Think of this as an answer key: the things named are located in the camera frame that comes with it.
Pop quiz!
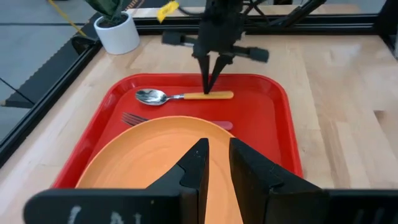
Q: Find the orange plate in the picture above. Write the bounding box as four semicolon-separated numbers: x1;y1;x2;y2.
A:
75;115;246;224

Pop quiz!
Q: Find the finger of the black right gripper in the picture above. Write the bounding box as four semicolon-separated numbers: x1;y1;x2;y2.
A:
197;54;211;95
207;54;234;94

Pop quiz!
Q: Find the red plastic tray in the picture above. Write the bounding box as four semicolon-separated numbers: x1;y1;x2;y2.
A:
52;73;305;190

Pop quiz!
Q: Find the fork with red handle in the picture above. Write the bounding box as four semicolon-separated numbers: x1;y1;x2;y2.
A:
121;111;234;131

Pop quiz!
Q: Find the spoon with yellow handle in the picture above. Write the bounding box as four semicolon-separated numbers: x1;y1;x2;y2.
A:
135;88;235;107

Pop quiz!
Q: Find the black metal table frame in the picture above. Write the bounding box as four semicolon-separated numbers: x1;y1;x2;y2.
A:
0;0;398;169

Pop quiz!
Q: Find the yellow tag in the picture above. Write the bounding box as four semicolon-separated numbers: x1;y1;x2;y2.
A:
156;0;180;24

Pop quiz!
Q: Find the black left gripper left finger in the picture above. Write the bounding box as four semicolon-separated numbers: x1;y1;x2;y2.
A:
146;138;210;224

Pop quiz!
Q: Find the potted plant in white pot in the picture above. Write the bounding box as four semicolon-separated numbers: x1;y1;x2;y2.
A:
84;0;141;56

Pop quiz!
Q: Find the yellow cable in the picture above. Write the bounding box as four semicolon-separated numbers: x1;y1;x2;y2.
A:
46;0;88;37

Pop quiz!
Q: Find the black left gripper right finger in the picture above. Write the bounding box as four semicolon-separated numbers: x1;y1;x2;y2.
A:
229;138;330;224

